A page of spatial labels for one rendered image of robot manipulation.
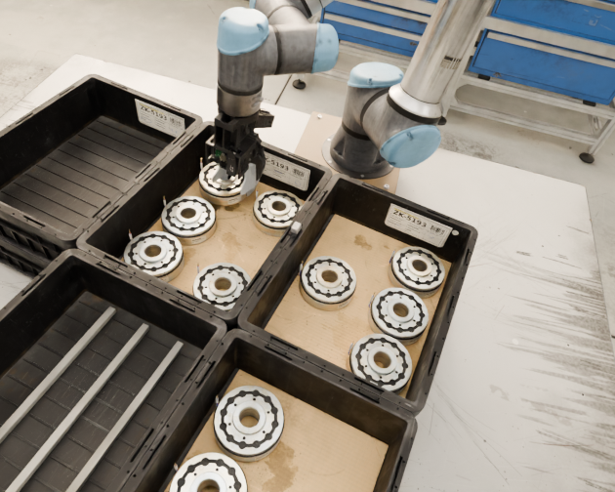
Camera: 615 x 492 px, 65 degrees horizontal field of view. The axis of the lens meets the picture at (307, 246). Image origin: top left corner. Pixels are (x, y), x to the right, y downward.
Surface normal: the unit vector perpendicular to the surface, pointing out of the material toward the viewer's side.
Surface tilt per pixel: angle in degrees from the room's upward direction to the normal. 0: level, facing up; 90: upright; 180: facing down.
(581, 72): 90
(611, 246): 0
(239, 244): 0
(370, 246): 0
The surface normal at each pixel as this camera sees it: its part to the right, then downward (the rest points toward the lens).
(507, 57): -0.25, 0.73
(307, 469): 0.11, -0.62
